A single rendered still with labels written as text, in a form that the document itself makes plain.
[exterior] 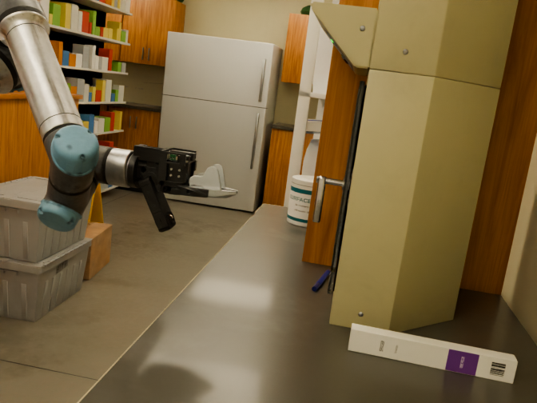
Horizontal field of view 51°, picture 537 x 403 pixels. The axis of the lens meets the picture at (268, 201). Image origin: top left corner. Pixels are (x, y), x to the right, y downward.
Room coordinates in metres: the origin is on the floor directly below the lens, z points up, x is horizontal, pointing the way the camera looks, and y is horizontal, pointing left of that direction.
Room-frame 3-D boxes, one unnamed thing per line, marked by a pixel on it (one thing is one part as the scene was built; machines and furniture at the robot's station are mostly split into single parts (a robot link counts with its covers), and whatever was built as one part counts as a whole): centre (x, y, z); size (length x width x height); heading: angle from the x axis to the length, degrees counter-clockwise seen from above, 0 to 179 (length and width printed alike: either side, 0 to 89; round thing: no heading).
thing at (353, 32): (1.16, -0.11, 1.46); 0.32 x 0.12 x 0.10; 172
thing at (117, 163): (1.11, 0.29, 1.17); 0.08 x 0.05 x 0.08; 172
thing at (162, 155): (1.09, 0.21, 1.17); 0.12 x 0.08 x 0.09; 82
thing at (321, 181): (1.05, -0.11, 1.17); 0.05 x 0.03 x 0.10; 82
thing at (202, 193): (1.06, 0.16, 1.15); 0.09 x 0.05 x 0.02; 81
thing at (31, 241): (3.02, 1.27, 0.49); 0.60 x 0.42 x 0.33; 172
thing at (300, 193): (1.80, -0.13, 1.02); 0.13 x 0.13 x 0.15
